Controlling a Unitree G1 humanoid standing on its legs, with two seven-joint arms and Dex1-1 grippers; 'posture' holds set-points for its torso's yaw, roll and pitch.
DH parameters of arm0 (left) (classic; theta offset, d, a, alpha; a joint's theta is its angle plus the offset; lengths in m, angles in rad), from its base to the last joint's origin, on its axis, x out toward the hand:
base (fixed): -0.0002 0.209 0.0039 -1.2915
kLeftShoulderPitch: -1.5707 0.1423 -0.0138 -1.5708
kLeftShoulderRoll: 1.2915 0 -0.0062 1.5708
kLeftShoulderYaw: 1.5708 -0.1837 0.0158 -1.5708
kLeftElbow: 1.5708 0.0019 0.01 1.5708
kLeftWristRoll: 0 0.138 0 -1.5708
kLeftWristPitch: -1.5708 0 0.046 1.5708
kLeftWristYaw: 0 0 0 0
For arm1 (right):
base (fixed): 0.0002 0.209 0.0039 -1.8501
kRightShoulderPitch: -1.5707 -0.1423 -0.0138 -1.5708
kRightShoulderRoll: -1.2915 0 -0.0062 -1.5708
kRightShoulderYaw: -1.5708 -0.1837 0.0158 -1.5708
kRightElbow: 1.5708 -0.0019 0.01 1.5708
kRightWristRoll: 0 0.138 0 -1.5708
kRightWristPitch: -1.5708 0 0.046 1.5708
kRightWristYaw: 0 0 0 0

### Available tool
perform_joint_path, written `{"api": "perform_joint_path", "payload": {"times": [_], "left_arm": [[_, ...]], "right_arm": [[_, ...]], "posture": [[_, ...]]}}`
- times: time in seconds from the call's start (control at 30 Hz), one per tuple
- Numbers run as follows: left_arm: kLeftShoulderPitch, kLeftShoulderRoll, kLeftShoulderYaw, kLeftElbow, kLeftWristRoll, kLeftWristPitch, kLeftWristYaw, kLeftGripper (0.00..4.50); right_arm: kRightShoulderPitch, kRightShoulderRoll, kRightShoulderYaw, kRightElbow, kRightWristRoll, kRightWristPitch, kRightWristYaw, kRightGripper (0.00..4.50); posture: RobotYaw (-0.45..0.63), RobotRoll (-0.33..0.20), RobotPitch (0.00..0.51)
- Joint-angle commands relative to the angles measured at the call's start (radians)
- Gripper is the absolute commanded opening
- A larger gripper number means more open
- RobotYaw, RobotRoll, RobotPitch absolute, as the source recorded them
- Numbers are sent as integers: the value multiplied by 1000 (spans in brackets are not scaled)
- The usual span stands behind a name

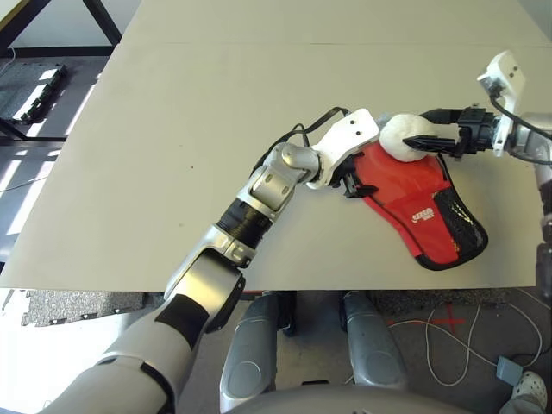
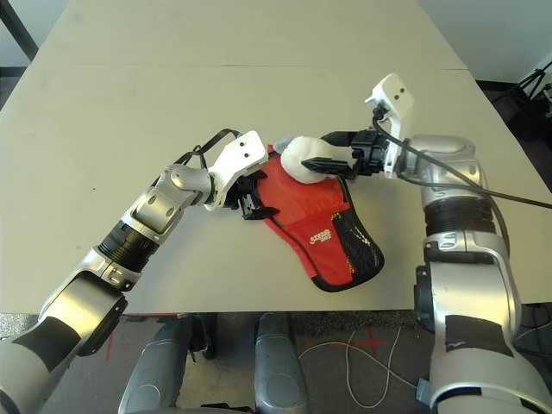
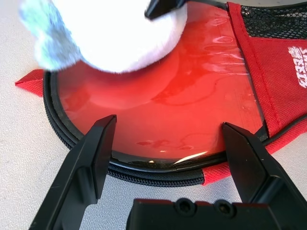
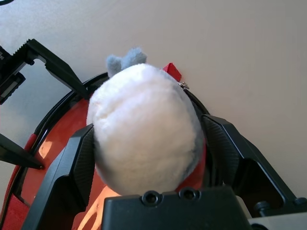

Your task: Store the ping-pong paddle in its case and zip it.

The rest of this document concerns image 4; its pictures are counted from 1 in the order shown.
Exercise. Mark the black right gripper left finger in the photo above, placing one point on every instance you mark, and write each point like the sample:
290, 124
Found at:
60, 172

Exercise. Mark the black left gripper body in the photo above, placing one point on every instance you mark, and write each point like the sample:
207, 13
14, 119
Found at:
8, 76

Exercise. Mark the red black paddle case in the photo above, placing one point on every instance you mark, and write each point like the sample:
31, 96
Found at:
60, 134

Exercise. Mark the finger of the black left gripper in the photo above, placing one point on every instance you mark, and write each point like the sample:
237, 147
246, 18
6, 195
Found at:
57, 64
19, 154

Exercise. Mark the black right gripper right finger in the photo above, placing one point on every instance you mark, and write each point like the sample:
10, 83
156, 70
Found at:
230, 148

